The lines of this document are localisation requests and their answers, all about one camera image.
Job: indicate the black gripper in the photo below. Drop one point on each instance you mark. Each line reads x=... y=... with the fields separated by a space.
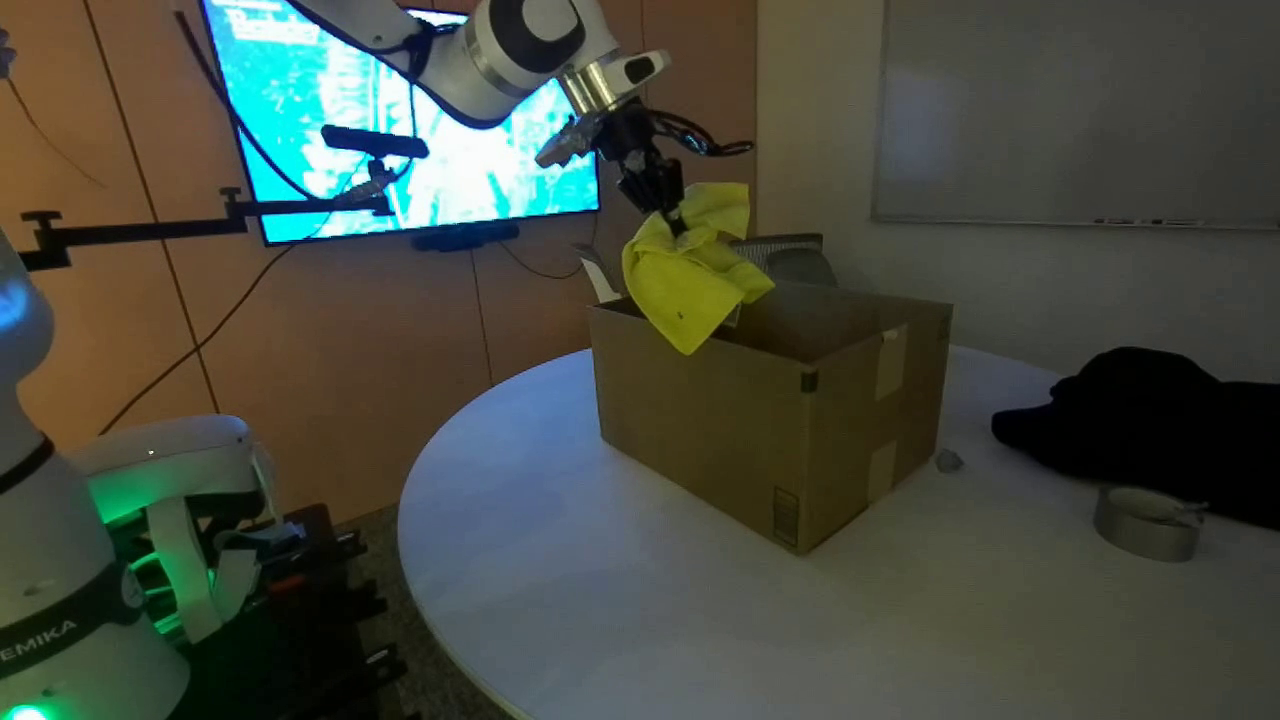
x=643 y=148

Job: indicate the yellow microfiber towel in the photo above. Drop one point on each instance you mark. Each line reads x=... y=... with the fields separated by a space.
x=695 y=280

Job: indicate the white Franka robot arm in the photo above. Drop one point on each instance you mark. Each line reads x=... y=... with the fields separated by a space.
x=505 y=53

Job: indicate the open cardboard box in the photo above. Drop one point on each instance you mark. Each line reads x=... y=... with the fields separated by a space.
x=744 y=415

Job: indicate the grey chair backrest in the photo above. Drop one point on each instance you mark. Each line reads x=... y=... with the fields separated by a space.
x=800 y=263

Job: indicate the black bar under monitor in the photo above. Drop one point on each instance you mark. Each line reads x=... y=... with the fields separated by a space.
x=467 y=238

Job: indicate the black clothing pile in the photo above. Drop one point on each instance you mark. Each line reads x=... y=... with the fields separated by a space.
x=1160 y=424

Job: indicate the grey tape roll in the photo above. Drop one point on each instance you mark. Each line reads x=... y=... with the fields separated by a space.
x=1146 y=525

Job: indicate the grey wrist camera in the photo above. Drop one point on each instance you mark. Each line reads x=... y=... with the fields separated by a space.
x=564 y=143

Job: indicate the black stereo camera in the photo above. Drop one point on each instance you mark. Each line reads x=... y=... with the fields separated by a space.
x=372 y=143

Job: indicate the wall-mounted TV monitor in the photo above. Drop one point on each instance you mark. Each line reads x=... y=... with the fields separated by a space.
x=293 y=83

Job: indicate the wall whiteboard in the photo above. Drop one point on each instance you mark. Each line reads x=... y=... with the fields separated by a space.
x=1067 y=104

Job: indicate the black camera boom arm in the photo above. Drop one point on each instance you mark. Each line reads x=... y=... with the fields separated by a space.
x=134 y=229

